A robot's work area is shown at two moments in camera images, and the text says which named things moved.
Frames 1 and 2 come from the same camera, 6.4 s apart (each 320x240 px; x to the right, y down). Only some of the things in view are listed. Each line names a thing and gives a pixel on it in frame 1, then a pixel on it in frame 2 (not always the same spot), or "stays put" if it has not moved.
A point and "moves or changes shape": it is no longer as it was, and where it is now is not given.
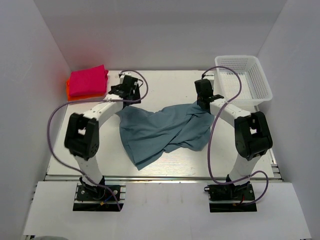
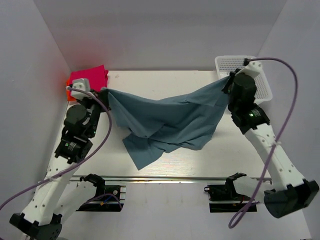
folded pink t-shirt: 92,81 stays put
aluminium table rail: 160,179 stays put
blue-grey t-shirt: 148,135 moves or changes shape
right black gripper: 198,97 -> 225,88
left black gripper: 136,93 -> 102,95
